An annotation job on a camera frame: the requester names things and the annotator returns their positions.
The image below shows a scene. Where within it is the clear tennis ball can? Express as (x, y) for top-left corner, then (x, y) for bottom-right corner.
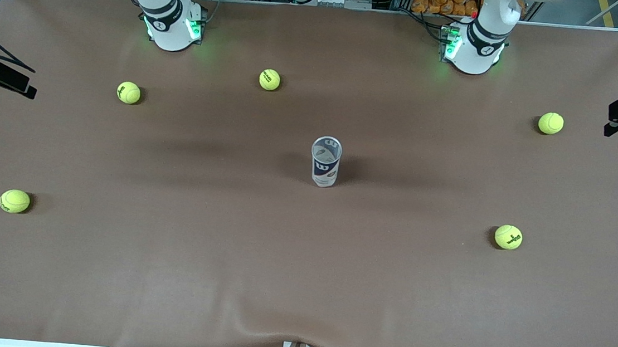
(308, 135), (344, 189)

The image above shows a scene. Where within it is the yellow tennis ball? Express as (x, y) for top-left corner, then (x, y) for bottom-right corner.
(116, 81), (142, 106)
(493, 223), (524, 251)
(258, 68), (282, 92)
(537, 111), (566, 136)
(0, 188), (32, 215)

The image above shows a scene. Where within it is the bag of orange items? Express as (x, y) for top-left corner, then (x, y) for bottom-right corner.
(411, 0), (527, 23)

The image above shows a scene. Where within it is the brown table mat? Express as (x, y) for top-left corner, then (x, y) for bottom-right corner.
(0, 0), (618, 347)

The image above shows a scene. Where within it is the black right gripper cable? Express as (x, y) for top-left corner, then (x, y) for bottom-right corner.
(0, 17), (40, 73)

